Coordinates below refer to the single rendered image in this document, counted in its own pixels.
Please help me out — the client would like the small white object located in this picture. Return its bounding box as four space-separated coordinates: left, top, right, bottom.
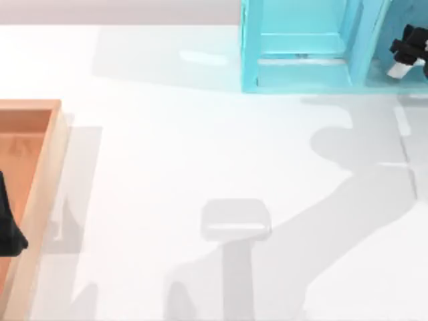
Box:
386 61 416 80

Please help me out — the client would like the light blue rack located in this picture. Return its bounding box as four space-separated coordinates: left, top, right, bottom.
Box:
239 0 428 95

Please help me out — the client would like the shallow salmon-coloured box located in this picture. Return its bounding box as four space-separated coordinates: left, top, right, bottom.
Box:
0 99 72 321

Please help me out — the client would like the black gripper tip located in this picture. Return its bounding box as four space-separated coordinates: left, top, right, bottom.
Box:
0 170 29 259

